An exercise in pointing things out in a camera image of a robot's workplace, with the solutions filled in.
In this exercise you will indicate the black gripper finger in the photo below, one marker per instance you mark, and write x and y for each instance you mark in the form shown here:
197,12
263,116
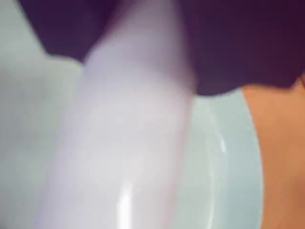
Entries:
243,43
64,26

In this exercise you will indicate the red whiteboard marker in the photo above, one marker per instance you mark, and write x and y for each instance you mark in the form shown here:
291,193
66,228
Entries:
119,133

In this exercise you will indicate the teal round plate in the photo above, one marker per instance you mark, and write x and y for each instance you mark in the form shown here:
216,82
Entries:
23,143

